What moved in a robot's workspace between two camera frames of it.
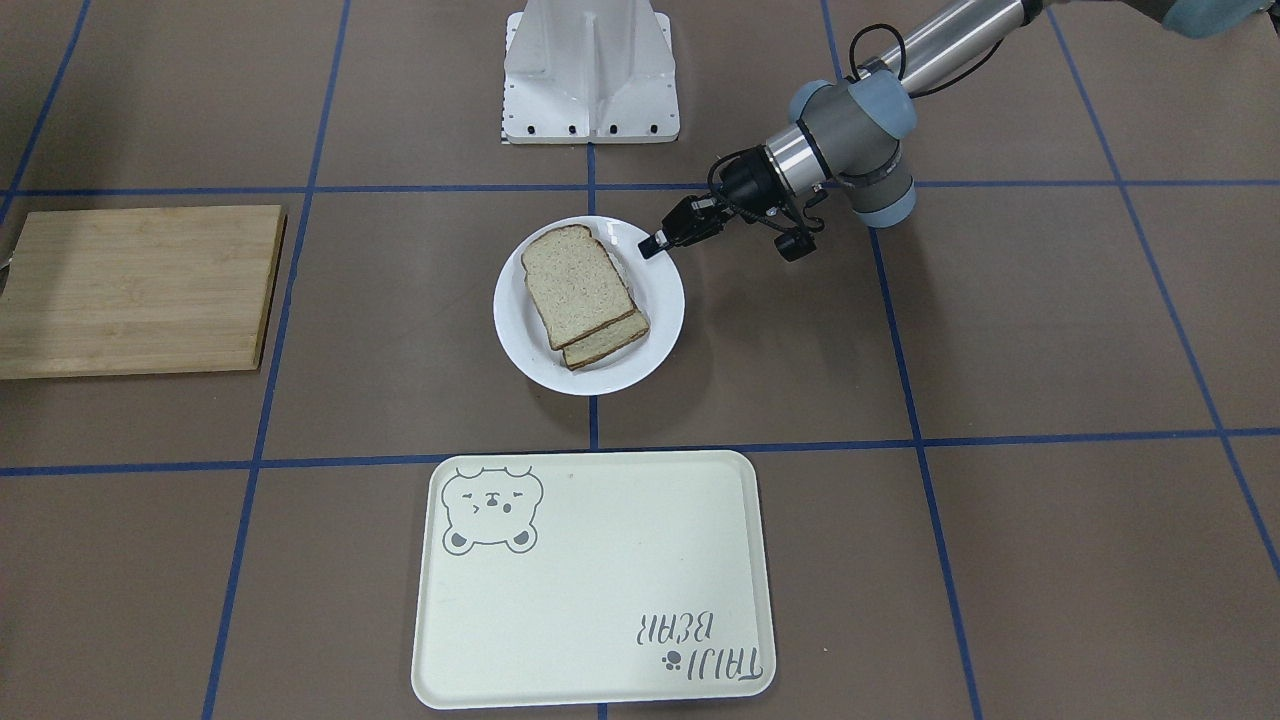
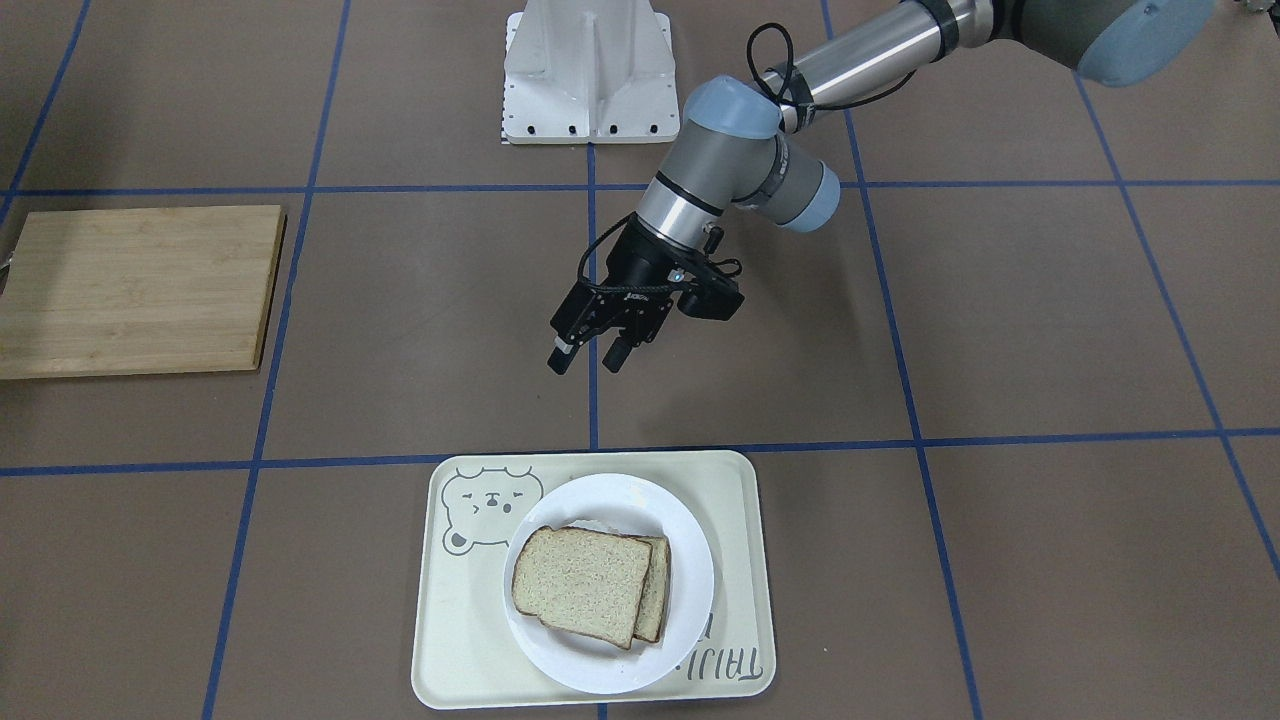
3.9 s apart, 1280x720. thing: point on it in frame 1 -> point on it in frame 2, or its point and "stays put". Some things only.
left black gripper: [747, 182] -> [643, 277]
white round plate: [579, 309] -> [619, 504]
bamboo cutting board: [140, 291] stays put
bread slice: [576, 284] -> [582, 582]
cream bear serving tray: [552, 578] stays put
